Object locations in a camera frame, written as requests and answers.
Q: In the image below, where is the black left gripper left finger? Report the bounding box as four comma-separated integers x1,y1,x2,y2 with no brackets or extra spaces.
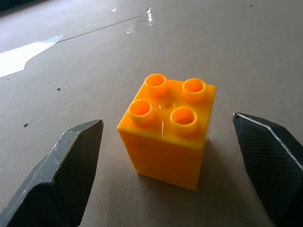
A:
0,119,104,227

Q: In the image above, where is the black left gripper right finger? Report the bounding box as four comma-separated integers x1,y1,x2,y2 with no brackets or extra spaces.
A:
232,112,303,227

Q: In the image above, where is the orange studded building block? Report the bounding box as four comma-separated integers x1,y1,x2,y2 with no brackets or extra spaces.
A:
117,73,217,192

